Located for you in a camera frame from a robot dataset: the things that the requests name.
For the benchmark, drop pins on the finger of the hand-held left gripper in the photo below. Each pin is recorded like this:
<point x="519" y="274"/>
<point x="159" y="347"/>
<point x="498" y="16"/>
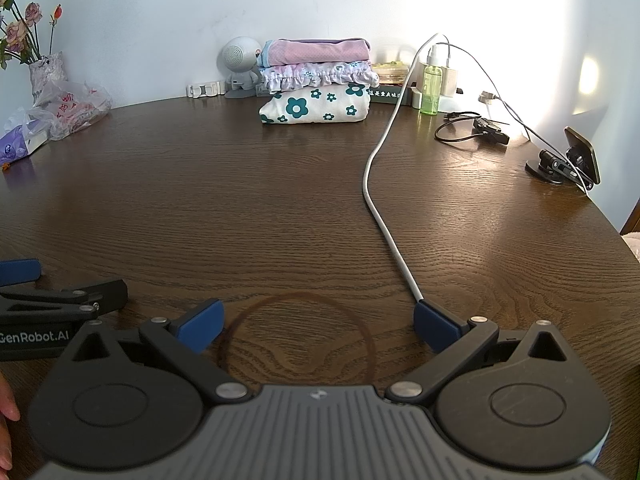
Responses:
<point x="20" y="272"/>
<point x="107" y="295"/>

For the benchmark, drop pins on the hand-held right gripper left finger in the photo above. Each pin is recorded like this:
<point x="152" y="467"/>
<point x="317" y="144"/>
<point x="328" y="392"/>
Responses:
<point x="202" y="327"/>

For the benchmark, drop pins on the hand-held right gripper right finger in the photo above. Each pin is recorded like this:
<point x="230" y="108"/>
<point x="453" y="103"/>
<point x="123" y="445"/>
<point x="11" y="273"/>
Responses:
<point x="435" y="327"/>

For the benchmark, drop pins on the white teal-flowered garment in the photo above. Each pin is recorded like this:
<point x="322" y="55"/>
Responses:
<point x="315" y="105"/>

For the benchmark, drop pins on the pink floral ruffled garment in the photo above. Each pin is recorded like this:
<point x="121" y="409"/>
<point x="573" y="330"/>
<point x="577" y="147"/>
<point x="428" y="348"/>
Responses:
<point x="320" y="75"/>

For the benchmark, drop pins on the person's left hand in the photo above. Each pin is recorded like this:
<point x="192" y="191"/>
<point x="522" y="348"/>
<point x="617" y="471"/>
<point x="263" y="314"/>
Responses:
<point x="6" y="405"/>

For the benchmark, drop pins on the purple tissue pack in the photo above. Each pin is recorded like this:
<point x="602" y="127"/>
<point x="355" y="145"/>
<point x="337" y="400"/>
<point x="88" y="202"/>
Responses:
<point x="17" y="142"/>

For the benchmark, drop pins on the clear plastic bag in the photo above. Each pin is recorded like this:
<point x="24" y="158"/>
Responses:
<point x="75" y="107"/>

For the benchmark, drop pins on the black phone holder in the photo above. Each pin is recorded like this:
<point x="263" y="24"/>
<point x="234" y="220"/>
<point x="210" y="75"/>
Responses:
<point x="547" y="165"/>

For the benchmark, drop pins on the foil-wrapped vase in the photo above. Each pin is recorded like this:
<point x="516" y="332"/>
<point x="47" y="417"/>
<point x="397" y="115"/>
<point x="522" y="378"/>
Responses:
<point x="47" y="75"/>

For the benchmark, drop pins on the white fluffy cloth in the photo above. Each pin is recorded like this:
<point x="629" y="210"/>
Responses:
<point x="632" y="247"/>

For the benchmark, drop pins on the white plastic clip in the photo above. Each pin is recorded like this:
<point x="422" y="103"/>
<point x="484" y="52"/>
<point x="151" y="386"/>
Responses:
<point x="205" y="90"/>

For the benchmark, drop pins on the black smartphone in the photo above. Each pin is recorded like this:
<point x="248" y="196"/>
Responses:
<point x="585" y="152"/>

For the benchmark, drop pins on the small white stand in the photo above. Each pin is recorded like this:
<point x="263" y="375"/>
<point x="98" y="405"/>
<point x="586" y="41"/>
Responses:
<point x="416" y="97"/>

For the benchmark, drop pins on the green spray bottle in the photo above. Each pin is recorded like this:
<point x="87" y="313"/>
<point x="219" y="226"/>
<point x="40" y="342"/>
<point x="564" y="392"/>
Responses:
<point x="432" y="92"/>

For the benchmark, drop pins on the dark flat box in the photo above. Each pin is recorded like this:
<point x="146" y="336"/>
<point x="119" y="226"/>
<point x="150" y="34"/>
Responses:
<point x="387" y="95"/>

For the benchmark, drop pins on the dried rose bouquet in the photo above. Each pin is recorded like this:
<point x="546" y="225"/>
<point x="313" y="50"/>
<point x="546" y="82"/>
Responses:
<point x="20" y="30"/>

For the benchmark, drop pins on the yellow snack container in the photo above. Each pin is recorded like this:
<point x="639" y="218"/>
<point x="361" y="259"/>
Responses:
<point x="392" y="72"/>

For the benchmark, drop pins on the white robot-shaped speaker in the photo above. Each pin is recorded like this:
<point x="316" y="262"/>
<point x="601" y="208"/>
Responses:
<point x="241" y="57"/>

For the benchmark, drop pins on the plain pink folded cloth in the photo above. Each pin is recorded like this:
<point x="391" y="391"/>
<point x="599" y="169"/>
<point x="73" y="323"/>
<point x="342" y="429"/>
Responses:
<point x="315" y="52"/>

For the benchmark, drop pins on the white wall charger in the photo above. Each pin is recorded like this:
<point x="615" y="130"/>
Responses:
<point x="451" y="82"/>

